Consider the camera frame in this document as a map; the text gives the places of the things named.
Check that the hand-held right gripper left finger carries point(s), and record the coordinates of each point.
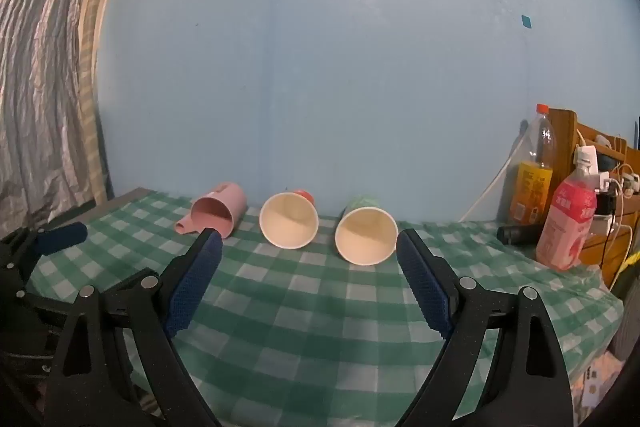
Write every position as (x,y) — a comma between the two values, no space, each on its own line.
(194,289)

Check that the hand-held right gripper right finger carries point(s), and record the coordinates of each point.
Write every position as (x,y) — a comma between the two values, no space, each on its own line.
(425,292)

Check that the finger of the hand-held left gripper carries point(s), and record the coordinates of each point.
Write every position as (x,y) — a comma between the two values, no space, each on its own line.
(65,237)

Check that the green print paper cup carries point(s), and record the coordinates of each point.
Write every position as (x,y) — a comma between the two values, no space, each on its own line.
(365,234)

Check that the red print paper cup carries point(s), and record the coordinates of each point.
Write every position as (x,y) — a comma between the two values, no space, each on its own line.
(287,219)

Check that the black cylinder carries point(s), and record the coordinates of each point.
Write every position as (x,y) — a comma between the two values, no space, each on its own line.
(515,234)

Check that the green checked tablecloth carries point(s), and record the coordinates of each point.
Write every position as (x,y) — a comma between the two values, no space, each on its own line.
(310,307)

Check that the orange drink bottle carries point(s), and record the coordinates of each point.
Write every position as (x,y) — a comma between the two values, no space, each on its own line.
(531,187)

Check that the pink drink bottle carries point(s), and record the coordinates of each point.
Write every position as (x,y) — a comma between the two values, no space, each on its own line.
(565,222)

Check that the grey curtain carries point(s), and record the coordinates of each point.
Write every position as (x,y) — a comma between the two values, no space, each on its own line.
(35,82)

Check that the white printed bag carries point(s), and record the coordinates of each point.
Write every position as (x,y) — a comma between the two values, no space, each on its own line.
(600,382)

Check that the black charger plug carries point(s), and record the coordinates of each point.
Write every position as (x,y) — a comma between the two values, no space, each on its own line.
(605,203)

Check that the white charger plug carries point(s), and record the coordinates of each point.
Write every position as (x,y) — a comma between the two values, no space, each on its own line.
(606,183)

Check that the wooden shelf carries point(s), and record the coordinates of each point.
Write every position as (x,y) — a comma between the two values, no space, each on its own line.
(567,132)

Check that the blue wall sticker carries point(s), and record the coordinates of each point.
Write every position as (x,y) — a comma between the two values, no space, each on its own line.
(526,21)

